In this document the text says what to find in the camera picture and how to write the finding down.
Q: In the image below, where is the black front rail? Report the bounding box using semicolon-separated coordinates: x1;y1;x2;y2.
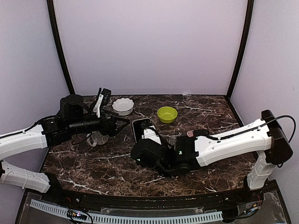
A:
44;189;264;210

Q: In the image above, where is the black frame post left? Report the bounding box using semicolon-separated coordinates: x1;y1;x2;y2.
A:
46;0;75;94

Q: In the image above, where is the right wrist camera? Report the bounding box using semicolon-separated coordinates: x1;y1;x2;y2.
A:
141;122;162;145

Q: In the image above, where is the white patterned mug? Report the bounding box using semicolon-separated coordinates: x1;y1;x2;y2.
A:
86;131;109;147

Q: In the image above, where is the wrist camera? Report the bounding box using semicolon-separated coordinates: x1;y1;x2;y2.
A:
141;122;162;145
92;88;111;118

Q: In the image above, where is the white slotted cable duct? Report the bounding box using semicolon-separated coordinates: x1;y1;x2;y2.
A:
29;199;223;224

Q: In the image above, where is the pink phone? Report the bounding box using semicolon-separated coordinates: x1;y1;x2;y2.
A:
187;130;195;137

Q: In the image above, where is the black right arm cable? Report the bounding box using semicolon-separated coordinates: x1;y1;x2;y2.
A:
256;115;296;143

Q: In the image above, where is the green plastic bowl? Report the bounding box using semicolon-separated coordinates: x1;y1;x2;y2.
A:
157;106;178;124

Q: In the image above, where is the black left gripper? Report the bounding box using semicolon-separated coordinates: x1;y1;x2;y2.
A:
67;108;130;137

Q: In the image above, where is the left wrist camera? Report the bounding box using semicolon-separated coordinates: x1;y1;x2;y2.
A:
92;88;111;118

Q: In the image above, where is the black frame post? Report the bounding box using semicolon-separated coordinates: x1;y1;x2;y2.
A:
225;0;255;98
46;0;75;94

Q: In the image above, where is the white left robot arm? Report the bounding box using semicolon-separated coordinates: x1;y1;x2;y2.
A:
0;93;129;203

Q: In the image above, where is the white fluted ceramic bowl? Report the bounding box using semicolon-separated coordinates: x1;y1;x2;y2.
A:
112;98;134;116

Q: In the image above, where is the black frame post right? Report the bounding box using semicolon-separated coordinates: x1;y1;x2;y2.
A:
225;0;255;98

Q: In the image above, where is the black smartphone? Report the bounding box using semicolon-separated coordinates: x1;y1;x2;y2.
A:
132;118;152;143

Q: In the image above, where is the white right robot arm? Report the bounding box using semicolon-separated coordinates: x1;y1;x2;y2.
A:
130;110;293;203

